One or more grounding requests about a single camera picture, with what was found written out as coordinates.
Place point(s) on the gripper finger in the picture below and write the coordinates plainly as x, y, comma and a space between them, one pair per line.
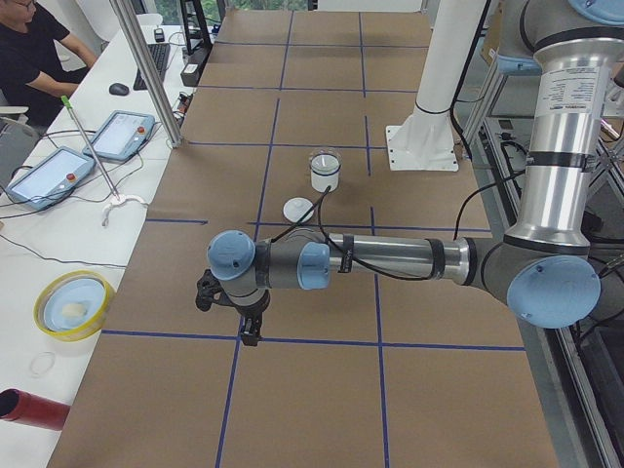
251, 331

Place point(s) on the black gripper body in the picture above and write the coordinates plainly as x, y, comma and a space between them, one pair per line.
252, 308

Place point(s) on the clear glass funnel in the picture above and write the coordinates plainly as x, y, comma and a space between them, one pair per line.
324, 163

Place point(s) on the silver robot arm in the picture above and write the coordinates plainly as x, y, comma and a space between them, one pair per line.
540, 268

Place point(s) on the white enamel mug blue rim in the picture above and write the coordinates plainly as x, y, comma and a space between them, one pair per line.
321, 183

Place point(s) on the white hook clamp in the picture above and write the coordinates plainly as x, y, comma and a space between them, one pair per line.
117, 201

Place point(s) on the yellow tape roll with dish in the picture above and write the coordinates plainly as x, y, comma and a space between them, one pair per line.
74, 306

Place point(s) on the far blue teach pendant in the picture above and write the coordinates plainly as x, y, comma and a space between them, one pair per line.
122, 135

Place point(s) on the blue teach pendant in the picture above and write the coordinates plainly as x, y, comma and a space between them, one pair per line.
52, 180
122, 135

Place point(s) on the black box device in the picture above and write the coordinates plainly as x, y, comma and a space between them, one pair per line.
194, 65

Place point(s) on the red cylinder tube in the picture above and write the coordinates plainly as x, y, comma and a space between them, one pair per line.
27, 409

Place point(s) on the near blue teach pendant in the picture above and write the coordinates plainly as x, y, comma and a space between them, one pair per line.
52, 180

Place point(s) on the black computer mouse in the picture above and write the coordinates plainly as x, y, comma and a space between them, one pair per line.
118, 89

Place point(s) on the metal rod with green tip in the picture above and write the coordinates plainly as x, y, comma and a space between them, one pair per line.
66, 103

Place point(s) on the seated person in black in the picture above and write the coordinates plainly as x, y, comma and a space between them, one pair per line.
31, 71

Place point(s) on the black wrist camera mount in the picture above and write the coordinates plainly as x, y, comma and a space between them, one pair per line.
209, 292

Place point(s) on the white pedestal column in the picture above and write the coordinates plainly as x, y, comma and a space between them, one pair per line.
424, 142

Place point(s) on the aluminium frame post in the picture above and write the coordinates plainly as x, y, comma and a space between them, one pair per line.
131, 28

